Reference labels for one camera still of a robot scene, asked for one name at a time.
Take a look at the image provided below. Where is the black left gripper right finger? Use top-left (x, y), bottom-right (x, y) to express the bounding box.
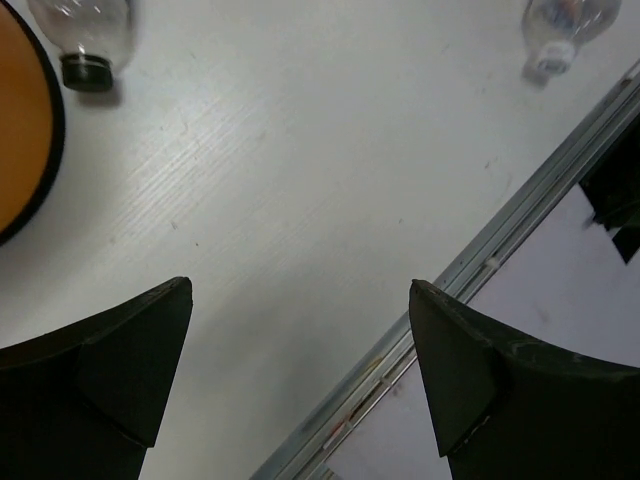
top-left (408, 278), bottom-right (640, 480)

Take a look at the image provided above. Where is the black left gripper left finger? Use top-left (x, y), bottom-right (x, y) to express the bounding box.
top-left (1, 277), bottom-right (192, 479)

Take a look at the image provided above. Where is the clear bottle black cap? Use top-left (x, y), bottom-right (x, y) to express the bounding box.
top-left (27, 0), bottom-right (133, 93)

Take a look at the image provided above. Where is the clear bottle blue orange label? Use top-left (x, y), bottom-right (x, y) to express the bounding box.
top-left (521, 0), bottom-right (622, 79)

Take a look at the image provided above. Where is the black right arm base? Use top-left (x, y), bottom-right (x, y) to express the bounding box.
top-left (580, 130), bottom-right (639, 264)

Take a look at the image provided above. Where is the orange cylindrical bin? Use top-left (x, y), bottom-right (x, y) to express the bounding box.
top-left (1, 1), bottom-right (66, 244)

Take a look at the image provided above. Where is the aluminium table edge rail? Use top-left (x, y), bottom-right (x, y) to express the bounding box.
top-left (253, 66), bottom-right (639, 479)

